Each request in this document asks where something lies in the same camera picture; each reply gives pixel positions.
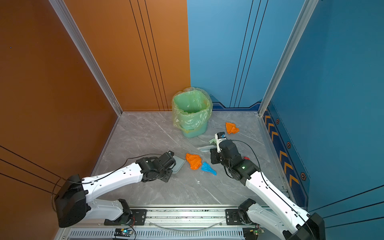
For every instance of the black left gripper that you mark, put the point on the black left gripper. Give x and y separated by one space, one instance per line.
170 171

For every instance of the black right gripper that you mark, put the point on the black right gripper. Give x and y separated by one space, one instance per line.
214 154

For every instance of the grey-green hand brush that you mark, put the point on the grey-green hand brush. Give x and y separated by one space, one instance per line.
207 149

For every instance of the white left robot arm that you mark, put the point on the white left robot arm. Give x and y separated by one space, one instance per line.
78 199

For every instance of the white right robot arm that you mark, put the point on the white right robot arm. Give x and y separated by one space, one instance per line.
251 176

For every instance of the mint green paper scrap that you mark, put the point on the mint green paper scrap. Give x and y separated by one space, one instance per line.
213 141

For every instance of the bright blue paper scrap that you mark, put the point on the bright blue paper scrap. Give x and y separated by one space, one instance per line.
207 168

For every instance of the small orange paper scrap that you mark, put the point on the small orange paper scrap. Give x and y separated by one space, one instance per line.
232 128

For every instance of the large orange paper scrap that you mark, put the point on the large orange paper scrap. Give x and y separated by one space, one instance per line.
195 161

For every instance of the green trash bin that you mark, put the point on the green trash bin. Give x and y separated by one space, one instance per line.
195 132

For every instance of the left green circuit board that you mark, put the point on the left green circuit board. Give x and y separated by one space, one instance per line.
124 233

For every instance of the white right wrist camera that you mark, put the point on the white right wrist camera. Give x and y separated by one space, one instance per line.
220 137

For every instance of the aluminium front rail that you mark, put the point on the aluminium front rail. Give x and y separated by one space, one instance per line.
195 217

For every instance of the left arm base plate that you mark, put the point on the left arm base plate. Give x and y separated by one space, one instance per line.
137 217

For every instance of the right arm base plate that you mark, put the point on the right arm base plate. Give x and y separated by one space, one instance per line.
236 217

